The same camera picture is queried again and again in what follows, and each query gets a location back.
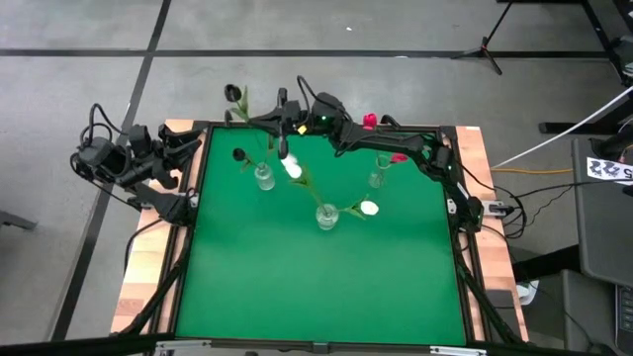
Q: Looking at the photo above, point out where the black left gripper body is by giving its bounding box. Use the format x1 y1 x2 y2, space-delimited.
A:
123 124 180 191

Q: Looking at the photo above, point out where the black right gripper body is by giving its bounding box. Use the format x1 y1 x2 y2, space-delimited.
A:
275 87 313 159

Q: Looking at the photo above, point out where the black artificial tulip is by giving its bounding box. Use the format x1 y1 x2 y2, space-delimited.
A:
231 146 266 174
224 83 276 167

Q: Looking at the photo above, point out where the ribbed glass vase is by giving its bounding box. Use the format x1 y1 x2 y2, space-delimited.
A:
253 162 277 192

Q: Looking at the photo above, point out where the smooth slim glass vase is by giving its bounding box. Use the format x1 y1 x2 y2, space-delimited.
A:
367 153 393 190

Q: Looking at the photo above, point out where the diamond-cut glass vase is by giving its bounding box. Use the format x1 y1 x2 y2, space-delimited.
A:
315 203 340 231

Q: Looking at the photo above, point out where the black diagonal strut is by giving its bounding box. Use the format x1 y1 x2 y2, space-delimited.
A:
457 256 525 345
118 236 194 337

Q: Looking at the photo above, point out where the grey stand foot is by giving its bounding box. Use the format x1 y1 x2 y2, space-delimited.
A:
0 210 39 232

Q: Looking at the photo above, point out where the green table mat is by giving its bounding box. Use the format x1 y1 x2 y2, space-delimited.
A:
175 127 469 347

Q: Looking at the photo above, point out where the black tripod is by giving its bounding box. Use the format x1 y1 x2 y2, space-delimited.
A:
449 0 520 76

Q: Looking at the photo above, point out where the white number label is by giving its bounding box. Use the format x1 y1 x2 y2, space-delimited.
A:
586 156 633 187

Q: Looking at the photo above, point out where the black keyboard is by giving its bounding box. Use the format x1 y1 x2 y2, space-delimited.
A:
614 284 633 355

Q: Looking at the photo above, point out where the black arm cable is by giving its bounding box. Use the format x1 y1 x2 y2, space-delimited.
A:
123 217 172 273

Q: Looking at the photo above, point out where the black table frame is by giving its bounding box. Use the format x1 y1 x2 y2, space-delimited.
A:
147 120 496 355

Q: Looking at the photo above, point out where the silver metal bracket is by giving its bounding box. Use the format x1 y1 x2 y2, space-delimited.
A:
428 345 489 356
153 339 213 356

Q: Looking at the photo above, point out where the yellow floor cable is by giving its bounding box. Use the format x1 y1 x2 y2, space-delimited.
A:
490 167 574 175

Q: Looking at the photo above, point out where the white cable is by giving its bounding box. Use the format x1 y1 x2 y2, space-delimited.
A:
492 84 633 169

